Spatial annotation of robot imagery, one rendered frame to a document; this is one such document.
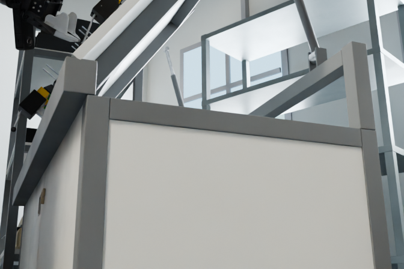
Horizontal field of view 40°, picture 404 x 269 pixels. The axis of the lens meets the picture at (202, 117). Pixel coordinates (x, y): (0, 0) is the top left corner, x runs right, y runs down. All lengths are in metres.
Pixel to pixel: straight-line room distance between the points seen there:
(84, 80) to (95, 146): 0.12
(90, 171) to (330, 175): 0.47
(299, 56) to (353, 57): 2.61
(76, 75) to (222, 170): 0.31
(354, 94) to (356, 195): 0.22
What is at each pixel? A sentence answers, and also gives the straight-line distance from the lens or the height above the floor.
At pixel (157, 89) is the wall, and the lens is 4.68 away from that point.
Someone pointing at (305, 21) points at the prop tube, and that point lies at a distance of 1.42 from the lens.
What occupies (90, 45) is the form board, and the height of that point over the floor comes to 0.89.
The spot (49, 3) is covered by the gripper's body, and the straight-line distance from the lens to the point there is 1.38.
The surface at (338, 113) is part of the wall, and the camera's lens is 3.57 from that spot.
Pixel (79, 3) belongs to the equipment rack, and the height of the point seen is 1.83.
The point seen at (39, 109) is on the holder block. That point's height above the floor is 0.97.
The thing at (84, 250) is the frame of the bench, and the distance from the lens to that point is 0.91.
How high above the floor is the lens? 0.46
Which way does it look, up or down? 19 degrees up
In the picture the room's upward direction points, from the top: 1 degrees counter-clockwise
